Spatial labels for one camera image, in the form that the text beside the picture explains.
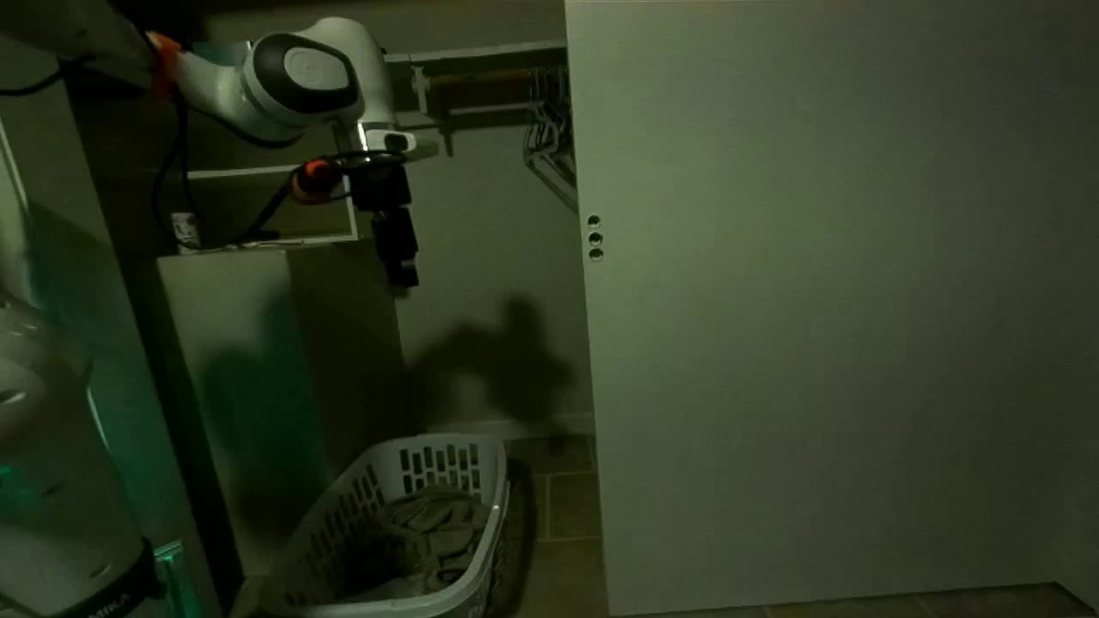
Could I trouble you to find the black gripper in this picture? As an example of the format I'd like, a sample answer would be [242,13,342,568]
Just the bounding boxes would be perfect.
[351,158,418,287]

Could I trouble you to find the closet rod and shelf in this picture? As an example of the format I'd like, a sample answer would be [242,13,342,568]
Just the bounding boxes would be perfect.
[384,42,569,147]

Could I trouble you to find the white plastic laundry basket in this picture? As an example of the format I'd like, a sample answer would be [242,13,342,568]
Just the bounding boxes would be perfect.
[259,432,508,618]

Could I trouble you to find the white closet door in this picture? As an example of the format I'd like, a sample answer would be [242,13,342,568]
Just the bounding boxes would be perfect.
[563,0,1099,614]

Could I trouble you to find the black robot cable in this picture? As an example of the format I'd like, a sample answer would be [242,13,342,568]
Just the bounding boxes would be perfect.
[148,31,382,251]

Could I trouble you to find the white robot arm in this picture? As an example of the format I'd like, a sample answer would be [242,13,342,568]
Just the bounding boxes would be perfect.
[0,17,418,618]

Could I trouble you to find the clothes in basket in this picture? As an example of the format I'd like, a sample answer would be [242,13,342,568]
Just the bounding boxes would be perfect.
[342,491,489,602]

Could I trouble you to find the white wall shelf unit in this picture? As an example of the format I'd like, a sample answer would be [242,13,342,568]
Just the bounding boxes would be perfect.
[168,158,355,251]

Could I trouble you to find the wire hangers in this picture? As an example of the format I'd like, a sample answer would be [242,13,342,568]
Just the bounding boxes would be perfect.
[523,68,579,210]

